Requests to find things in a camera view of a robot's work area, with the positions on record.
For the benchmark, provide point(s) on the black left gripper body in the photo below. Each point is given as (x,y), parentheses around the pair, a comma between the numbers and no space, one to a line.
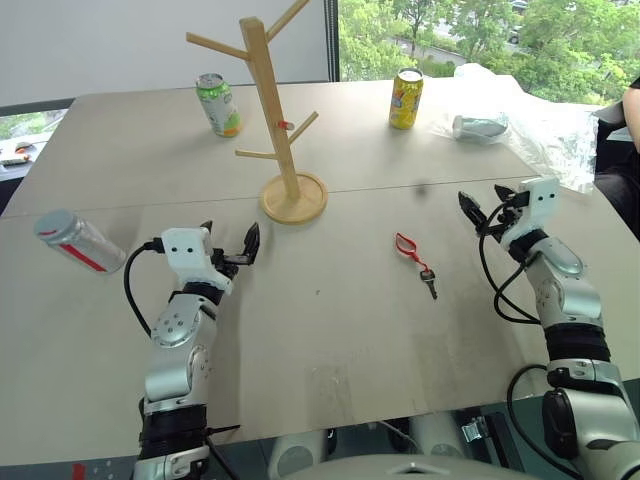
(226,267)

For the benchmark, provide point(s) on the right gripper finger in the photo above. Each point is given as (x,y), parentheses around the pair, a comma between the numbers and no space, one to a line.
(472,210)
(504,192)

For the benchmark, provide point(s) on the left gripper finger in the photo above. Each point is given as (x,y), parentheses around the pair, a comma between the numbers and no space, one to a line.
(206,226)
(252,242)

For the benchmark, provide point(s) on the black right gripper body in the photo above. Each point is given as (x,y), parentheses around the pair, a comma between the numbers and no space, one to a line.
(510,215)

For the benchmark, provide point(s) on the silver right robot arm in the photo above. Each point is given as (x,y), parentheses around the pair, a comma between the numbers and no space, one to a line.
(575,320)

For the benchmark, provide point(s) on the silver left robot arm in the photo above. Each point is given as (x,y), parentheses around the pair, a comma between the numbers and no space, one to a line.
(172,327)

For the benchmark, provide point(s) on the pale blue-grey can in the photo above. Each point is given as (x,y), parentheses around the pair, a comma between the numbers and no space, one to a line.
(480,129)

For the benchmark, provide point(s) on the clear plastic bag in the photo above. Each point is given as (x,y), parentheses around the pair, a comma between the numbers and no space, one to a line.
(545,135)

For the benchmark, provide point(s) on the wooden tree-shaped hanger stand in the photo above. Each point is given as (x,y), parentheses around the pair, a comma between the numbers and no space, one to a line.
(280,150)

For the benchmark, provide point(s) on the person in dark clothes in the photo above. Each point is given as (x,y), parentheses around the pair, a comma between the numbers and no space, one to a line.
(617,175)

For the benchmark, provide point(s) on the green drink can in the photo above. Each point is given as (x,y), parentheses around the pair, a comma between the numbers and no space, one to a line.
(220,107)

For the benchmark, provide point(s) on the small red white tag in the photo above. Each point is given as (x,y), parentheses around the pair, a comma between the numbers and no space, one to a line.
(286,124)

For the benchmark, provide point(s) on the yellow drink can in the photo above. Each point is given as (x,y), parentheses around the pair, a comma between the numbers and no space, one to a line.
(406,102)

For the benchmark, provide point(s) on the silver can with red stripe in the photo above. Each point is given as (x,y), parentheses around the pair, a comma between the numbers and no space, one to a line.
(80,245)

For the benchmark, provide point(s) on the small items on windowsill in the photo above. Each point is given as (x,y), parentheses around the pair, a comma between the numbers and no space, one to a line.
(17,155)

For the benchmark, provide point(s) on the metal table clamp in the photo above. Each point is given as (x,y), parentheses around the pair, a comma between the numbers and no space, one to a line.
(475,431)

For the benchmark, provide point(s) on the white rounded robot leg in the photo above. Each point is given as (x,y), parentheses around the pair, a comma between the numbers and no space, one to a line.
(440,432)

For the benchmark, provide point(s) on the grey robot torso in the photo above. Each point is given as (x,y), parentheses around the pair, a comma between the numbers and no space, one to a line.
(415,469)

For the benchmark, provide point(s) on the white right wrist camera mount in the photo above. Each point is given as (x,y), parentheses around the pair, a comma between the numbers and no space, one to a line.
(537,205)

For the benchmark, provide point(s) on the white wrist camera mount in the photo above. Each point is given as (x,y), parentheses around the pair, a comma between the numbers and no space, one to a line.
(537,205)
(187,252)

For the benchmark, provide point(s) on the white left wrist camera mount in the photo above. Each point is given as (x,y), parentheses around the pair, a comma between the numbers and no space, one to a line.
(187,252)

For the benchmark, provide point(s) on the black window frame post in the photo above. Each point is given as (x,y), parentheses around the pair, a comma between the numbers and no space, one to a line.
(332,40)

